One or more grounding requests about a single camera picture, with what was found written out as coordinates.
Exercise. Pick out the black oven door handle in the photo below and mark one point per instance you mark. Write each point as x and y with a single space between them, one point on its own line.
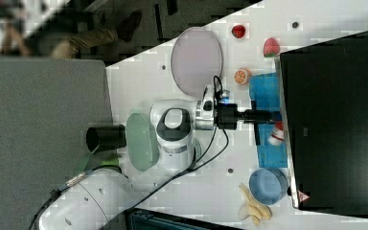
256 126

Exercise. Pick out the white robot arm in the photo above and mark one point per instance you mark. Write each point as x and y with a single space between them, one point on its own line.
93 198

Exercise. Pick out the green slotted spatula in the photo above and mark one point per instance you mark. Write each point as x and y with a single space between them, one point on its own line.
91 161

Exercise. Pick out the grey round plate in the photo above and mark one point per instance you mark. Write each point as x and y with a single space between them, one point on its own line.
196 58

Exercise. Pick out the blue cup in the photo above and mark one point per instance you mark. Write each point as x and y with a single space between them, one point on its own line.
268 186

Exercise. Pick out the orange slice toy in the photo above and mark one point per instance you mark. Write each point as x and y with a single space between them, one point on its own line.
242 76

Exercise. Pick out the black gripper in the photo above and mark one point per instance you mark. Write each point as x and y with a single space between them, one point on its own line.
228 116

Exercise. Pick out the black toy oven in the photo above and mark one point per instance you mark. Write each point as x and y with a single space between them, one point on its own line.
324 104

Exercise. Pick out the green colander basket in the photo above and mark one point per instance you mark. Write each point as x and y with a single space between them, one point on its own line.
142 146

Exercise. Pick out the strawberry toy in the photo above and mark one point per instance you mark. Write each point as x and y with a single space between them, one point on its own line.
271 48

